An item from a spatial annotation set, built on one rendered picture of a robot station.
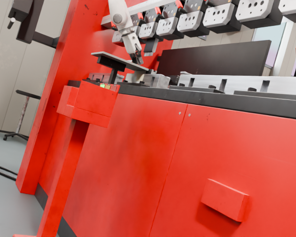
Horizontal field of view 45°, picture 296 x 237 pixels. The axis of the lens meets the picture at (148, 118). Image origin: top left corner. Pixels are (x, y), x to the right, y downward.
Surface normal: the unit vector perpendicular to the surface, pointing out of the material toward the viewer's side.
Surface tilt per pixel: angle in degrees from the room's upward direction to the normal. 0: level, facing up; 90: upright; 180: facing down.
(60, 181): 90
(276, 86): 90
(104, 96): 90
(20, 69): 90
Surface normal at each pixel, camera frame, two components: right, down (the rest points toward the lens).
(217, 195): -0.84, -0.26
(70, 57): 0.47, 0.12
